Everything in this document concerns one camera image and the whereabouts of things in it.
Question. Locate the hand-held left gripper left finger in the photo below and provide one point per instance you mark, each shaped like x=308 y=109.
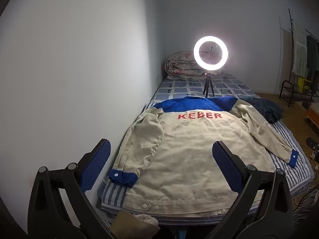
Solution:
x=97 y=164

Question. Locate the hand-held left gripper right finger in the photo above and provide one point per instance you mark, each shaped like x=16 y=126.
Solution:
x=226 y=169

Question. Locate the beige and blue jacket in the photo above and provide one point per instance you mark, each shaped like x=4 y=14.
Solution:
x=189 y=154

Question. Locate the black clothes rack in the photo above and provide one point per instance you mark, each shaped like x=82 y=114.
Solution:
x=286 y=89

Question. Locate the blue striped bed sheet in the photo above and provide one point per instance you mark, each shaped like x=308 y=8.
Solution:
x=294 y=176

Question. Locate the brown flat board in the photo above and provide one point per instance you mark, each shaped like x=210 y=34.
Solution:
x=129 y=226

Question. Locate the dark blue cloth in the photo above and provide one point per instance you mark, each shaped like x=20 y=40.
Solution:
x=269 y=109

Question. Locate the beige knit cloth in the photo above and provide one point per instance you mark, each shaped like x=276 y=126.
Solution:
x=147 y=219

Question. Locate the black device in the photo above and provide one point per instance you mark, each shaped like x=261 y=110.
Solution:
x=313 y=147

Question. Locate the black tripod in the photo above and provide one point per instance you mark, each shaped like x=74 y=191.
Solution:
x=208 y=79

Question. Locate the blue checkered bed sheet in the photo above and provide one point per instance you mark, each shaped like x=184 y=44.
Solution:
x=179 y=87

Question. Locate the orange stool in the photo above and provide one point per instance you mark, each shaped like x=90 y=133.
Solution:
x=313 y=117

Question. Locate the folded floral quilt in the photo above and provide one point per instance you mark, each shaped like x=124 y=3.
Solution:
x=179 y=67

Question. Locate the yellow box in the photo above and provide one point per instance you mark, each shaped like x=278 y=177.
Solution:
x=304 y=84

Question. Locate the light striped hanging towel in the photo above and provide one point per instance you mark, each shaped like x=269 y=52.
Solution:
x=300 y=47

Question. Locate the dark hanging garment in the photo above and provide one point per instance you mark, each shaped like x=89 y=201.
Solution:
x=312 y=54

